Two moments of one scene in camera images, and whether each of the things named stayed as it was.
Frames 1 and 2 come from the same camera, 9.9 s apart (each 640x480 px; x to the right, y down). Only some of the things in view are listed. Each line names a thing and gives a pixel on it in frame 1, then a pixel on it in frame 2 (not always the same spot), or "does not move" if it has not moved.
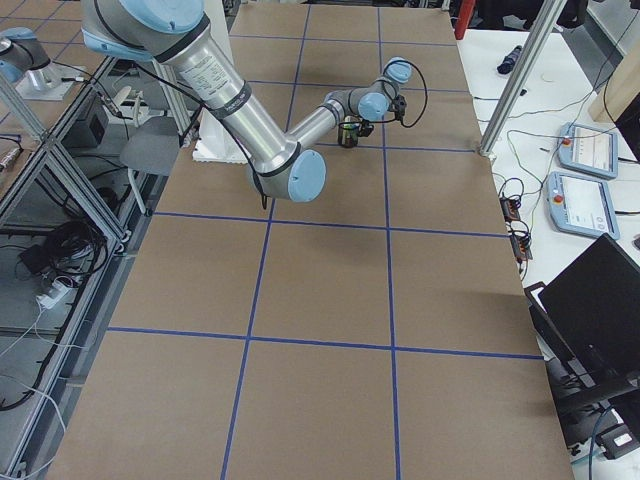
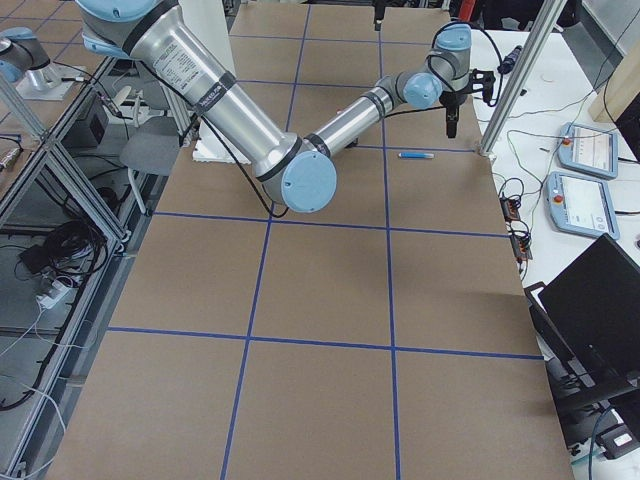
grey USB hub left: (520, 245) does not move
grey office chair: (151, 147) does not move
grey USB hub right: (510, 209) does not move
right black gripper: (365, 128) to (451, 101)
